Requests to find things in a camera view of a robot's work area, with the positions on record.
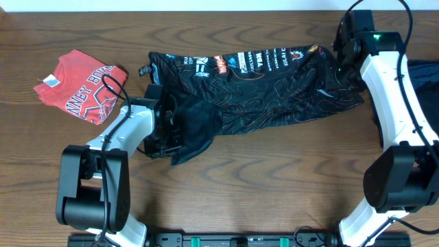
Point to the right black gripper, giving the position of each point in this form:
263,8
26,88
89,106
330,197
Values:
333,84

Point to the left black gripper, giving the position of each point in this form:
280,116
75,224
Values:
153,153

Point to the black patterned sports jersey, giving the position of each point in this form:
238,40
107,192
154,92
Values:
246,91

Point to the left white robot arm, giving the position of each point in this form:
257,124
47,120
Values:
94,181

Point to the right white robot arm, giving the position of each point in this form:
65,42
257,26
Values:
404,179

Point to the dark blue clothes pile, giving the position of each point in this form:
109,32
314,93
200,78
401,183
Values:
421,87

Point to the red folded t-shirt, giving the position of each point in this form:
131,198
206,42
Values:
82,86

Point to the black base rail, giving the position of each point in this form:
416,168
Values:
304,236

